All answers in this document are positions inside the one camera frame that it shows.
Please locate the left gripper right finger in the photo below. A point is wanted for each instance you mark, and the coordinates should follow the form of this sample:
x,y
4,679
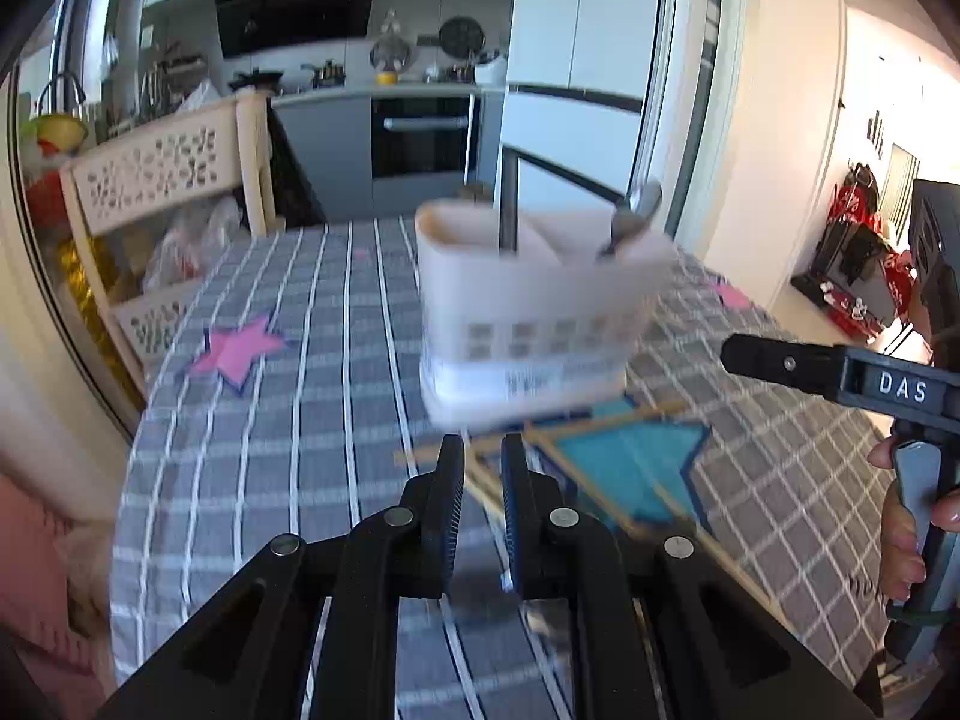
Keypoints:
x,y
658,626

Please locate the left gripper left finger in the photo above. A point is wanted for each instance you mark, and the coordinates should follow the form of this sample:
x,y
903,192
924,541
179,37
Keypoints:
x,y
309,629

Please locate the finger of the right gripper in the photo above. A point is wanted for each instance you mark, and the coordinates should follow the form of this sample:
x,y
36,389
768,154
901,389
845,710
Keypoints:
x,y
809,368

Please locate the wooden chopstick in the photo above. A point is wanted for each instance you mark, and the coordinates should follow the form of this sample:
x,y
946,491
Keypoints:
x,y
639,477
566,429

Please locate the dark spoon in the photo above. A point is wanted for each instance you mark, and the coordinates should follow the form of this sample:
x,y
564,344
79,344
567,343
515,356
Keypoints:
x,y
631,223
511,160

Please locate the right human hand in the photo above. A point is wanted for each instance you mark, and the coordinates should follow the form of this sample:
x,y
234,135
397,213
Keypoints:
x,y
901,566

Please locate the coat rack with clothes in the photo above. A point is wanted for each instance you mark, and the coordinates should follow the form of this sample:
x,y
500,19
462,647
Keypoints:
x,y
856,277

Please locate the pink plastic stool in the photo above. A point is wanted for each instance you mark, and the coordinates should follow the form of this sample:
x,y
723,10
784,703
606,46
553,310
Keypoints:
x,y
47,664

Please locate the grey checked tablecloth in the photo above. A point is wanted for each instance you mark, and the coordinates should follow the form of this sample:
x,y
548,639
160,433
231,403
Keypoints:
x,y
290,402

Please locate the white utensil holder caddy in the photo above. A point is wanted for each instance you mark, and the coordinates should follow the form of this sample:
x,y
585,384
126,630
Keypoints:
x,y
538,331

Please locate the white refrigerator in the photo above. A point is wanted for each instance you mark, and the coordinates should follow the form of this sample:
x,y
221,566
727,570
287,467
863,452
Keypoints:
x,y
576,84

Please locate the plastic bag in cart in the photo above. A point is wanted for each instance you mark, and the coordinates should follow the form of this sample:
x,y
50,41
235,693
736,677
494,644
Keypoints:
x,y
197,238

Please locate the black built-in oven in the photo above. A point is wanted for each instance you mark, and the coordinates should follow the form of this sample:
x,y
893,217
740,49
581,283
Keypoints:
x,y
420,135

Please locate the cream perforated storage cart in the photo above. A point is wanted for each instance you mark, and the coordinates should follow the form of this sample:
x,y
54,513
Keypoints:
x,y
121,197

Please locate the yellow colander bowl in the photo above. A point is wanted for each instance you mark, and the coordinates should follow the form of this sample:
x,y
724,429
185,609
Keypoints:
x,y
57,133

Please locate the pot on stove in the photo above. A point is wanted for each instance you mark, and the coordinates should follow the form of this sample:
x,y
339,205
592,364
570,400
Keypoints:
x,y
328,75

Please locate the black frying pan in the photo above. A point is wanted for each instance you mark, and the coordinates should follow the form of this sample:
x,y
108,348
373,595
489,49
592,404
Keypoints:
x,y
257,79

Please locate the black range hood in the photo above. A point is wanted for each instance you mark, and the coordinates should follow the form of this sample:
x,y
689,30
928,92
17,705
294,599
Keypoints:
x,y
251,26

